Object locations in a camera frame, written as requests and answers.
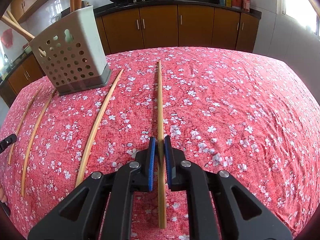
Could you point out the black kitchen countertop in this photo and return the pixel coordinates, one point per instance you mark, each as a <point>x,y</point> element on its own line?
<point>187,0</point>

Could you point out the perforated plastic utensil holder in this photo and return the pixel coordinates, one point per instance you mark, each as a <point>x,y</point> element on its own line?
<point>82,20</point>

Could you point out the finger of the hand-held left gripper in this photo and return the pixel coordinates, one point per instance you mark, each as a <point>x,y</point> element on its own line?
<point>7,142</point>

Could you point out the tall red sauce bottle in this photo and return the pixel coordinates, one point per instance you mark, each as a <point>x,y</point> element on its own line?
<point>246,3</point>

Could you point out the colourful seasoning boxes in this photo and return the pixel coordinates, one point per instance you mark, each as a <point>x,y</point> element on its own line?
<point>225,2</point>

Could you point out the green basin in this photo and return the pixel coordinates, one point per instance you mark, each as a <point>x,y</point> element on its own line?
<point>27,49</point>

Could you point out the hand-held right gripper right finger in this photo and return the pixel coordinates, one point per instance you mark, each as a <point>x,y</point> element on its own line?
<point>168,165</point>

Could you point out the hanging red plastic bag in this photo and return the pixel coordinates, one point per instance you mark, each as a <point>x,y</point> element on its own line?
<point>7,38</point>

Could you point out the dark cutting board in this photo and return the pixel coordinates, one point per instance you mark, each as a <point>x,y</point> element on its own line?
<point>65,12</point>

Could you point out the red floral tablecloth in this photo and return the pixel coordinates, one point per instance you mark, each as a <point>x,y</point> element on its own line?
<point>225,105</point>

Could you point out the person's left hand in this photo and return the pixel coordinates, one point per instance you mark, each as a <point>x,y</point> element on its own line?
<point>3,193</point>

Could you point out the window with white frame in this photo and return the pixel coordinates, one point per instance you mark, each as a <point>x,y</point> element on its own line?
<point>302,2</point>

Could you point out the row of wooden base cabinets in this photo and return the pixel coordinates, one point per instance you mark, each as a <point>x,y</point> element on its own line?
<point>195,27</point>

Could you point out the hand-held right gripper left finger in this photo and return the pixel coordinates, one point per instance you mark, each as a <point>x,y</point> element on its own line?
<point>151,165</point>

